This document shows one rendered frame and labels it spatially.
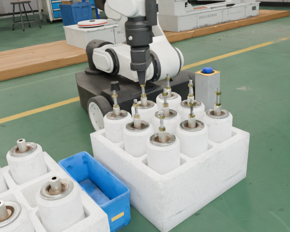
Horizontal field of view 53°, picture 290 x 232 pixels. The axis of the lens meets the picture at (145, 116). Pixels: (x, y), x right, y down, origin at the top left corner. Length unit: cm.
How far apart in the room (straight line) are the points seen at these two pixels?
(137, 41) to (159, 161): 39
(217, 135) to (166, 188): 27
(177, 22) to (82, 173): 268
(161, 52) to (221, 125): 47
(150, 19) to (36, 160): 53
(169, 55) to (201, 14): 252
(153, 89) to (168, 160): 65
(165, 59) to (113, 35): 182
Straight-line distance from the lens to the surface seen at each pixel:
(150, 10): 94
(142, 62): 97
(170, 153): 81
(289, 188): 111
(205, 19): 384
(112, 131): 99
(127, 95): 134
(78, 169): 110
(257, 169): 118
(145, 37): 96
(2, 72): 265
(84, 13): 544
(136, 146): 90
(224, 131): 97
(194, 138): 87
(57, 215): 69
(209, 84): 117
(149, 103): 107
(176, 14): 358
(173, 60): 129
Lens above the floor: 66
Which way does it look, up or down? 25 degrees down
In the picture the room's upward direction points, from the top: 5 degrees counter-clockwise
